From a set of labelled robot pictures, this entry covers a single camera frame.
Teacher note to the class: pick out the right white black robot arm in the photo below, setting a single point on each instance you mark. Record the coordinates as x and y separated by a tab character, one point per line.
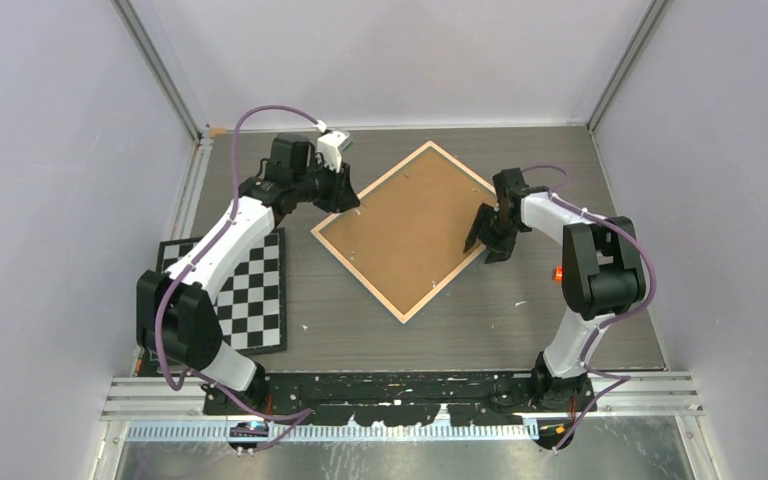
602	276

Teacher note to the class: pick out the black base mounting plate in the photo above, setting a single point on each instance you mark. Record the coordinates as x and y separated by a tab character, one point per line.
396	399

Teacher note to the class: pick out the white perforated strip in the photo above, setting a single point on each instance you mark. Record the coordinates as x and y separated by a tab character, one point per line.
261	432

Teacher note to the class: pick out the blue picture frame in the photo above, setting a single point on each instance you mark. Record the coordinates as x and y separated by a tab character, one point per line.
405	241

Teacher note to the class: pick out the aluminium front rail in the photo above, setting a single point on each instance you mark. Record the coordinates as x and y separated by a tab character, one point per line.
646	394

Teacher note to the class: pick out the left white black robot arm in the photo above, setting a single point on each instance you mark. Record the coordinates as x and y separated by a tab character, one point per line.
260	203

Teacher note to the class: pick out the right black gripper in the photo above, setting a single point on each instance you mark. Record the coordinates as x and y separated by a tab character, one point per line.
501	250

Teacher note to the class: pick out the black white checkerboard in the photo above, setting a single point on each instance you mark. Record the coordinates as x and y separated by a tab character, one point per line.
247	315

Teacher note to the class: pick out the right corner aluminium post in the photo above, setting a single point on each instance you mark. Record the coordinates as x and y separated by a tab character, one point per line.
639	39

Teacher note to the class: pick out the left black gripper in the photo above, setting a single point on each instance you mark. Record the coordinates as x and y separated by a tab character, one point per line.
341	196

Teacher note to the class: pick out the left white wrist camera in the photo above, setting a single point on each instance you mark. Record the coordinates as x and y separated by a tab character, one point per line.
331	144

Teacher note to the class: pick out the corner aluminium post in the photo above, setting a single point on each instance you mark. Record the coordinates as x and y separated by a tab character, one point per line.
639	39
141	37

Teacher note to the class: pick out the left corner aluminium post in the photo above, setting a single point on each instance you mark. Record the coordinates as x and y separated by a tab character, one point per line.
141	37

